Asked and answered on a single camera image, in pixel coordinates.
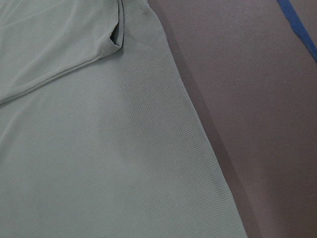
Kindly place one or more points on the olive green long-sleeve shirt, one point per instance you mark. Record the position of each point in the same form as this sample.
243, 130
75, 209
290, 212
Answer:
98, 135

